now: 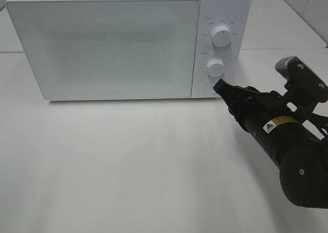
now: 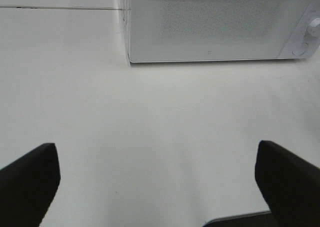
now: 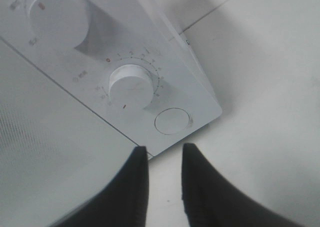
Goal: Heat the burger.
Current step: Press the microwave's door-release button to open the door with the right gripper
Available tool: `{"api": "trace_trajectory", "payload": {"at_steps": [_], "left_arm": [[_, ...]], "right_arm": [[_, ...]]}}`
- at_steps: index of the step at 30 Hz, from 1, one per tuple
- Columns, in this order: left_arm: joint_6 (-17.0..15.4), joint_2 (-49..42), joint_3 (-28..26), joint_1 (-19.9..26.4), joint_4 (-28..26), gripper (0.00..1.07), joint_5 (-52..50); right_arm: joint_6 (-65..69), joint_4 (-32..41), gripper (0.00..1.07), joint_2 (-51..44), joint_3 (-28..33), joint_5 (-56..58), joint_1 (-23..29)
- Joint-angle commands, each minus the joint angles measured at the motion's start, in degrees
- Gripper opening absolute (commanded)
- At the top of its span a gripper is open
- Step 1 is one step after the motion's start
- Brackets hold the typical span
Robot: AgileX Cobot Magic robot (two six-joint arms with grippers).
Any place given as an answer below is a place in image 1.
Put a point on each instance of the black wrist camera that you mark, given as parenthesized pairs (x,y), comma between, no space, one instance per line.
(305,89)

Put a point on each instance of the white microwave oven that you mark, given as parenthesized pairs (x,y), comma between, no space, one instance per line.
(211,13)

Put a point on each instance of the round white door button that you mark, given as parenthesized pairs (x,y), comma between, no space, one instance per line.
(208,89)

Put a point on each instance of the white microwave knob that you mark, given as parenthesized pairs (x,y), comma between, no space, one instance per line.
(215,68)
(221,35)

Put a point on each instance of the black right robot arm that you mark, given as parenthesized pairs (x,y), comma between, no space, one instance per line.
(299,155)

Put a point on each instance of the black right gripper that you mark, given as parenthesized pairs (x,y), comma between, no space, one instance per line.
(248,105)

